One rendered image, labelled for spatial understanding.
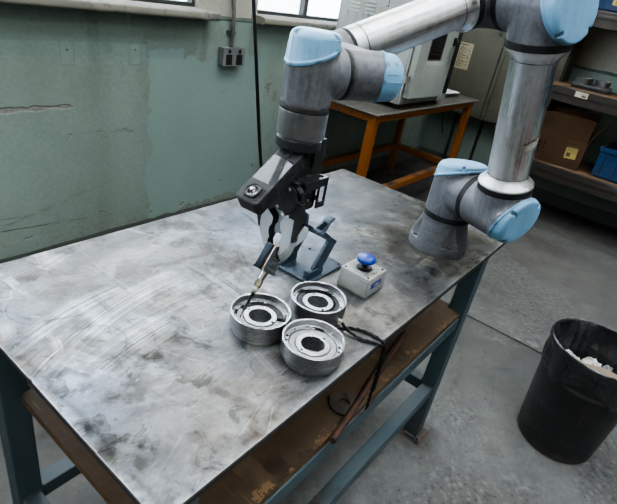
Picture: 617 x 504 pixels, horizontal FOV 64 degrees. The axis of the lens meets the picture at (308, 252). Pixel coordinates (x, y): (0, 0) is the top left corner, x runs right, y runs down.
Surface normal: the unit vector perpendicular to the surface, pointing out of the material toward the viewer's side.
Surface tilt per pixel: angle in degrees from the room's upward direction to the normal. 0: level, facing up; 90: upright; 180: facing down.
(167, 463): 0
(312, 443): 0
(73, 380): 0
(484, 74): 90
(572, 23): 82
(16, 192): 90
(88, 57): 90
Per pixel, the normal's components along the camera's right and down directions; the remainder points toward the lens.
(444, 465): 0.17, -0.86
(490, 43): -0.62, 0.28
